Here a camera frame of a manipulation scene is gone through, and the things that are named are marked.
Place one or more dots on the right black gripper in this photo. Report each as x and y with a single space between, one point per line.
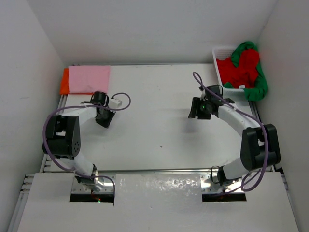
196 103

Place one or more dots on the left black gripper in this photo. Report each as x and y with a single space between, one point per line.
106 123

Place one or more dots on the pink t shirt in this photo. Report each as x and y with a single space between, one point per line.
86 79

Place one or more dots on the orange t shirt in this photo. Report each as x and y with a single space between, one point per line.
64 85

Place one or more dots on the red t shirt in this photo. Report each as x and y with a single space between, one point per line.
243 75

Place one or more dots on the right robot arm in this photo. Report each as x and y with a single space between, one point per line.
259 142

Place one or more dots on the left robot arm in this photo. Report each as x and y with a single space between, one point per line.
63 138

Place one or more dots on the white plastic bin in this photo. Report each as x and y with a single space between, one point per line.
221 53

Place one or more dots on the green t shirt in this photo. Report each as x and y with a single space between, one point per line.
260 88

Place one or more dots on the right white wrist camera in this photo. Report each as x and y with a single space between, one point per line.
216 89

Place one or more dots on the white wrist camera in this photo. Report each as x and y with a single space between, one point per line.
115 103
216 89

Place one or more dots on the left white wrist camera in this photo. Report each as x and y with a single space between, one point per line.
115 103

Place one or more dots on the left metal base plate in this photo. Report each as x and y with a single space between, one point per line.
100 185

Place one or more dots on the metal base plate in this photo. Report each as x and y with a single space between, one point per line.
210 184
100 185

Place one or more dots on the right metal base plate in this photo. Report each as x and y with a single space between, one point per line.
210 184

